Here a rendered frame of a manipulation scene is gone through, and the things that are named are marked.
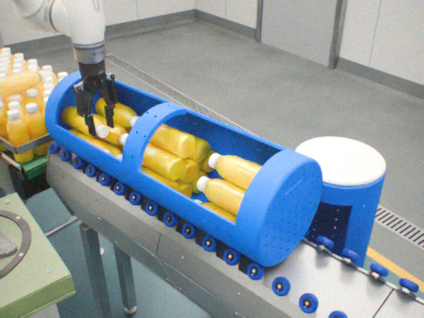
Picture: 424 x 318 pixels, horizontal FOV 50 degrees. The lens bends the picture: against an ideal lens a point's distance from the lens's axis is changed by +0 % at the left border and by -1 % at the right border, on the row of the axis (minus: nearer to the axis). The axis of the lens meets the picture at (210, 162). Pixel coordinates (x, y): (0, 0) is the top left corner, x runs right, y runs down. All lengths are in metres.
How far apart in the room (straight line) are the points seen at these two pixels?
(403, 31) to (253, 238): 3.82
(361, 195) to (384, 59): 3.50
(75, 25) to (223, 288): 0.80
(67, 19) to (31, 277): 0.67
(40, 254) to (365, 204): 0.91
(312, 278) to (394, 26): 3.73
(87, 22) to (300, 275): 0.86
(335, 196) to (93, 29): 0.82
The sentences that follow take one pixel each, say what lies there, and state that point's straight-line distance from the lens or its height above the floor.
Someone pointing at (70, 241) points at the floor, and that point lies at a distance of 2.78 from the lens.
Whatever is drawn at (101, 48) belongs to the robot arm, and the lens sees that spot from 1.34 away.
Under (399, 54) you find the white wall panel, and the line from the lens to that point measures 4.72.
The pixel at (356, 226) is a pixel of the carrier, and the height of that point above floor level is 0.87.
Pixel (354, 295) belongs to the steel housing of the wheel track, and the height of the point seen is 0.93.
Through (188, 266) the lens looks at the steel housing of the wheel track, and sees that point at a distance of 1.30.
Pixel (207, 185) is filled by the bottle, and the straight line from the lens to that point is 1.15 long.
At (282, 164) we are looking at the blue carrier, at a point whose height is 1.23.
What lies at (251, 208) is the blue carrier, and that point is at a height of 1.16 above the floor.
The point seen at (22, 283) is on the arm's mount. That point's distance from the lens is 1.06.
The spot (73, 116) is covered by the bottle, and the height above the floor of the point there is 1.12.
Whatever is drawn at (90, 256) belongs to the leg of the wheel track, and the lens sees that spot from 1.93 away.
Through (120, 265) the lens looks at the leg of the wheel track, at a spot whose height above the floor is 0.33.
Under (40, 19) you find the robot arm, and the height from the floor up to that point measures 1.45.
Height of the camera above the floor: 1.78
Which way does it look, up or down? 32 degrees down
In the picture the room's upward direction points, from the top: straight up
